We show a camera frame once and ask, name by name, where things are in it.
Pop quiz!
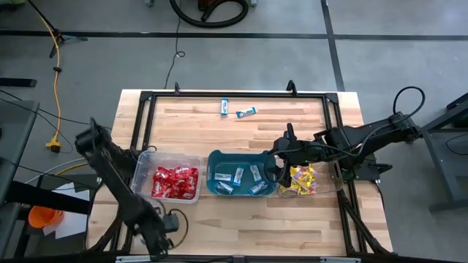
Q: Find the thick black hose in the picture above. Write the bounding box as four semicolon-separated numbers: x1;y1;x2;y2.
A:
168;0;250;29

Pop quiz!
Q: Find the black flat bar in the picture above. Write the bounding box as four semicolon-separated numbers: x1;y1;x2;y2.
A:
0;77;38;88

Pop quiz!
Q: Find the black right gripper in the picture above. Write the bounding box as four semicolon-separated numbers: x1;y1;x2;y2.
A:
263;122;323;183

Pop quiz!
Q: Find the orange bucket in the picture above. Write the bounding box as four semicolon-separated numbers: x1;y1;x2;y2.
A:
28;205;65;230

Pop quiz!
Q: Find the thin black floor cable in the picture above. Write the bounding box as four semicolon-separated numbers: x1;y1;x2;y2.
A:
163;0;186;91

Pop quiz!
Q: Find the grey desk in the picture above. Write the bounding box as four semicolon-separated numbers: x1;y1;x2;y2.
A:
0;99;40;256

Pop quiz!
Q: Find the teal plastic bin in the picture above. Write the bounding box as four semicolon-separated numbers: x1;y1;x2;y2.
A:
205;149;278;198

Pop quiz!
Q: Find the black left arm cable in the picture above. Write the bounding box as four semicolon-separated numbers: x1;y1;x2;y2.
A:
156;207;189;250

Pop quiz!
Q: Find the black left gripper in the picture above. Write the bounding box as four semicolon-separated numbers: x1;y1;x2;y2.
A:
132;207;173;263

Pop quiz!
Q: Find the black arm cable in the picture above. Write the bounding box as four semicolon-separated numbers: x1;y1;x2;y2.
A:
156;207;189;250
392;85;426;127

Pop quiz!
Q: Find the silver mount bracket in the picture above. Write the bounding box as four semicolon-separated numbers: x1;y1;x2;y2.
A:
320;256;362;263
115;255;153;263

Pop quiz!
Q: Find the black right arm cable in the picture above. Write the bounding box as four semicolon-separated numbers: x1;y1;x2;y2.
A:
392;85;426;127

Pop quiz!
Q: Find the black metal beam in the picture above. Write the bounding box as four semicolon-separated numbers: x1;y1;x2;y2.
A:
0;180;92;216

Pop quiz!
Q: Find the clear plastic bin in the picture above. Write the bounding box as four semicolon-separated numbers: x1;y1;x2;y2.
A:
276;152;344;198
130;149;205;205

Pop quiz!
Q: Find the black tripod stand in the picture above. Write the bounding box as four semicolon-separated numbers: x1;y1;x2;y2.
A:
27;0;88;59

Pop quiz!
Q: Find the white paper sheet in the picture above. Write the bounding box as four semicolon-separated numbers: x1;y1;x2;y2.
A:
50;181;91;202
42;210;89;240

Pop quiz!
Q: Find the yellow extension cable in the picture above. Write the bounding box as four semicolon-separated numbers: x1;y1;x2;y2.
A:
36;10;63;153

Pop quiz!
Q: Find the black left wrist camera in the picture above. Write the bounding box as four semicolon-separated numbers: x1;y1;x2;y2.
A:
162;213;181;234

